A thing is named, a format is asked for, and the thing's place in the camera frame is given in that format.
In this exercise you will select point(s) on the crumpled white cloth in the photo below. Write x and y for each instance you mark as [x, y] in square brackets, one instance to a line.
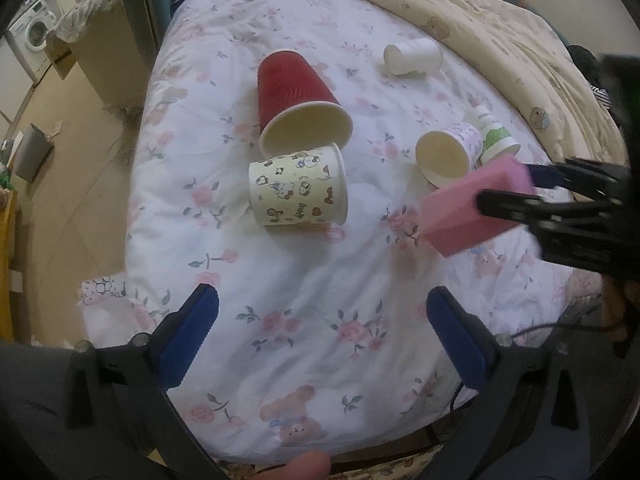
[87, 7]

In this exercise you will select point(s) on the brown cardboard box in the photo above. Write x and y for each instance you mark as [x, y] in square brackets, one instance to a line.
[107, 65]

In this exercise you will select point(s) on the pink paper cup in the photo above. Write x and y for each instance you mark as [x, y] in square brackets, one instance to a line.
[450, 220]

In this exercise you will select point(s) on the white floral bed sheet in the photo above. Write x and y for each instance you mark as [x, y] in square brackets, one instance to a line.
[310, 285]

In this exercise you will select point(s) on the white washing machine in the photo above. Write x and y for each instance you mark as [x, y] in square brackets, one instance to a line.
[32, 30]

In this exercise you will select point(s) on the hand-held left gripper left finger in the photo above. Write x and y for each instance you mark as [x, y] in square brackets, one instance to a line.
[192, 332]

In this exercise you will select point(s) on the dark cloth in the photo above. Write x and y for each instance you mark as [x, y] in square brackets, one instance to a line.
[585, 65]

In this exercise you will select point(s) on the red ribbed paper cup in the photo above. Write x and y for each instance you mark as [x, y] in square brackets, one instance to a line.
[285, 90]

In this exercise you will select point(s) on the person's left hand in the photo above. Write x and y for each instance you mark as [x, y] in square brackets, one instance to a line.
[297, 466]

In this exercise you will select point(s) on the honeycomb print cloth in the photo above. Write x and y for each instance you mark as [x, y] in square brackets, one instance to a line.
[102, 287]

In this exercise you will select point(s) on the plain white paper cup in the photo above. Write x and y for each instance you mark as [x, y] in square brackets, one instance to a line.
[415, 55]

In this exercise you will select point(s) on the beige bear print quilt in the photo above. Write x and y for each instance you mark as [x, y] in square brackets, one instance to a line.
[500, 20]

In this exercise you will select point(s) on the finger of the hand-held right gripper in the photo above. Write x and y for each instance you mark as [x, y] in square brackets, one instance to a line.
[547, 176]
[505, 204]

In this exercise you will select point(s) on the green label paper cup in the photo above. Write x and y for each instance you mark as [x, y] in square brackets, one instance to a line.
[496, 137]

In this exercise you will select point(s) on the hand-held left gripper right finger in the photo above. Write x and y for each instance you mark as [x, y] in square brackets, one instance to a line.
[457, 342]

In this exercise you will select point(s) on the grey waste bin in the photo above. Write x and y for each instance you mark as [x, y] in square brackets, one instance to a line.
[31, 152]

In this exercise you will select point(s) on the cartoon print paper cup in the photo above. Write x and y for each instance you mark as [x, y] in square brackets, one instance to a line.
[295, 185]

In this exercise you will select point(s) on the purple print paper cup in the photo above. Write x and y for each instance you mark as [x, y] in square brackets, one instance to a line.
[442, 157]

